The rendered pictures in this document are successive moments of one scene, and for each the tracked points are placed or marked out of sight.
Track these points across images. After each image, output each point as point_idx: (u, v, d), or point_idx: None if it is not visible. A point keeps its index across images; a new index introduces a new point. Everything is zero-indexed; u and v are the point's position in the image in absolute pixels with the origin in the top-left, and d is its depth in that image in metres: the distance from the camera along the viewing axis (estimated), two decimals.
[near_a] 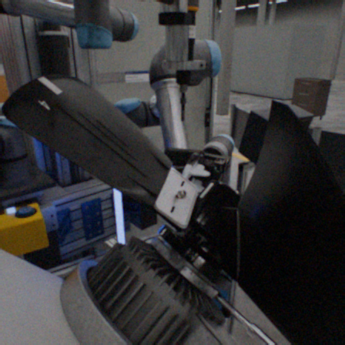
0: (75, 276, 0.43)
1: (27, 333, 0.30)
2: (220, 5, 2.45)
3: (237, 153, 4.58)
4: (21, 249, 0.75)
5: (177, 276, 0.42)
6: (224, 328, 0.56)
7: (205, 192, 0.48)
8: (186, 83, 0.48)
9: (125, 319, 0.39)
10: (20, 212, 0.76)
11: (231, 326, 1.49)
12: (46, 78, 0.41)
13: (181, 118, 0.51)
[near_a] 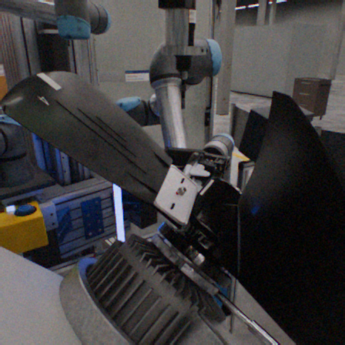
0: (75, 273, 0.43)
1: (25, 329, 0.30)
2: (220, 4, 2.44)
3: (237, 153, 4.58)
4: (20, 247, 0.75)
5: (178, 273, 0.42)
6: (224, 326, 0.56)
7: (205, 189, 0.48)
8: (186, 69, 0.47)
9: (125, 316, 0.38)
10: (19, 210, 0.76)
11: (231, 325, 1.48)
12: (45, 75, 0.41)
13: (183, 106, 0.50)
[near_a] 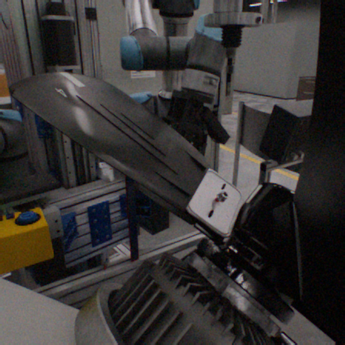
0: (95, 309, 0.32)
1: None
2: None
3: (242, 152, 4.48)
4: (21, 261, 0.64)
5: (232, 310, 0.32)
6: None
7: (252, 196, 0.39)
8: (236, 45, 0.36)
9: None
10: (21, 218, 0.65)
11: None
12: (69, 74, 0.39)
13: (228, 92, 0.39)
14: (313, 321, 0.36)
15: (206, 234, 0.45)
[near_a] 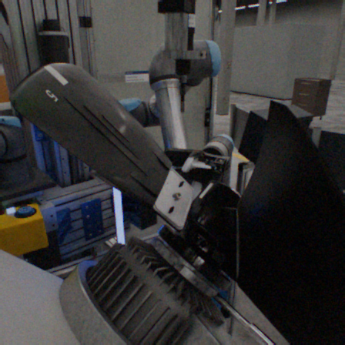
0: (75, 276, 0.43)
1: (26, 333, 0.30)
2: (220, 5, 2.45)
3: (237, 153, 4.58)
4: (20, 249, 0.75)
5: (177, 276, 0.42)
6: (223, 328, 0.56)
7: None
8: (185, 73, 0.47)
9: (125, 319, 0.39)
10: (20, 212, 0.76)
11: (231, 326, 1.49)
12: None
13: (182, 109, 0.50)
14: (226, 270, 0.40)
15: None
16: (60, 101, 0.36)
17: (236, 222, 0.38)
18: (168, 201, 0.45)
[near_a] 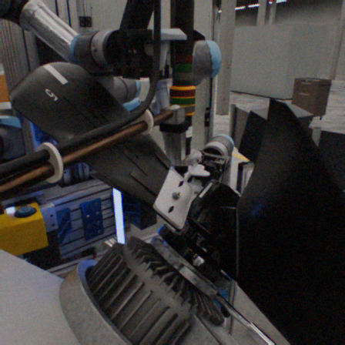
0: (74, 276, 0.43)
1: (25, 333, 0.30)
2: (220, 5, 2.45)
3: (237, 153, 4.58)
4: (20, 249, 0.75)
5: (176, 276, 0.42)
6: (223, 327, 0.56)
7: None
8: (184, 172, 0.53)
9: (125, 318, 0.38)
10: (19, 212, 0.76)
11: (231, 326, 1.49)
12: None
13: None
14: (226, 270, 0.40)
15: None
16: (59, 100, 0.36)
17: (236, 222, 0.38)
18: (168, 200, 0.45)
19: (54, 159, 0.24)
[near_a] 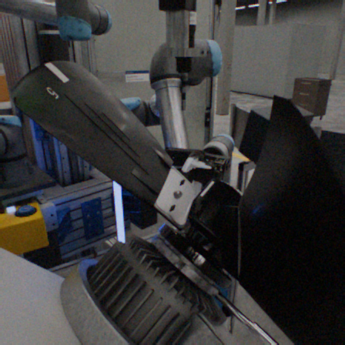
0: (75, 275, 0.43)
1: (26, 331, 0.30)
2: (220, 4, 2.45)
3: (237, 153, 4.58)
4: (21, 248, 0.75)
5: (178, 275, 0.42)
6: (224, 326, 0.56)
7: None
8: (187, 71, 0.47)
9: (126, 317, 0.38)
10: (20, 211, 0.76)
11: (231, 325, 1.48)
12: None
13: (183, 107, 0.50)
14: (227, 269, 0.40)
15: None
16: (61, 98, 0.36)
17: (238, 220, 0.37)
18: (169, 199, 0.45)
19: None
